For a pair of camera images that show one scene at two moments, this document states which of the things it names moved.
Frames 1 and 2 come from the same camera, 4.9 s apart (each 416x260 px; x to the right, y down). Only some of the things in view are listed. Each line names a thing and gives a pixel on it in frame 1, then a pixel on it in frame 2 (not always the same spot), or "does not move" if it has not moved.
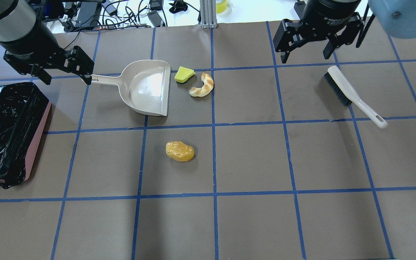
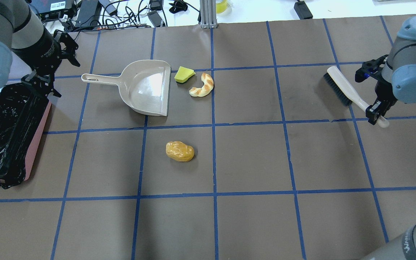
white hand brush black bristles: (342, 86) does not move
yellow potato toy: (179, 151) does not move
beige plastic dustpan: (145, 85) does not move
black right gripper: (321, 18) to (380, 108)
